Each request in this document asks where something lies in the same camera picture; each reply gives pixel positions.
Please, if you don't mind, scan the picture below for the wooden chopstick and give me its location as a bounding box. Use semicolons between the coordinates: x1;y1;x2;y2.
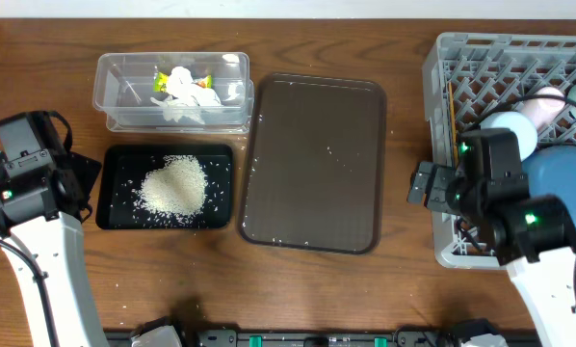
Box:
447;81;458;163

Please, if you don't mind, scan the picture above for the light blue bowl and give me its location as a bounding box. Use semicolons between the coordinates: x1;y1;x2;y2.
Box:
480;111;537;160

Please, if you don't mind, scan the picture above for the yellow green snack wrapper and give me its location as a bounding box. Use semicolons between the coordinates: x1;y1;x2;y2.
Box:
152;72;214;93

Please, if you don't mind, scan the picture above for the pink cup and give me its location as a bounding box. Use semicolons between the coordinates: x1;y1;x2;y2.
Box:
519;98;565;131

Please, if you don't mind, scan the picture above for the dark blue plate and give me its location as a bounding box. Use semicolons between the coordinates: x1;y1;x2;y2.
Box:
522;146;576;228

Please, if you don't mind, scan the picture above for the white tissue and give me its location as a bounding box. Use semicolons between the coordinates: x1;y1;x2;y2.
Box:
150;67;222;124

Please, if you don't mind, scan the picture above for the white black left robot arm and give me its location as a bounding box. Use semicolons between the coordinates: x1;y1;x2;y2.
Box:
2;212;109;347

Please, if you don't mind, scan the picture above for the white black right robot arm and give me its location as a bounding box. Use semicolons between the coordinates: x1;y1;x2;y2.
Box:
407;162;576;346

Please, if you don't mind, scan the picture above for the black food waste tray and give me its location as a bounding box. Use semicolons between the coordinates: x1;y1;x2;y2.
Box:
95;144;233;229

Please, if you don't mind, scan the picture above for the clear plastic waste bin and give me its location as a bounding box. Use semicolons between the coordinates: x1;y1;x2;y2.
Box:
92;52;254;134

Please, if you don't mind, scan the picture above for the grey dishwasher rack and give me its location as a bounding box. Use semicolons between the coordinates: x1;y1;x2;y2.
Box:
422;33;576;270

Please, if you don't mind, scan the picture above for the white rice pile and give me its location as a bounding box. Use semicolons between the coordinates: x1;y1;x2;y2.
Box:
134;155;207;222

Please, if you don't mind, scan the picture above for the brown serving tray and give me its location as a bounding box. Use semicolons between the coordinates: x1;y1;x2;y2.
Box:
237;73;387;254

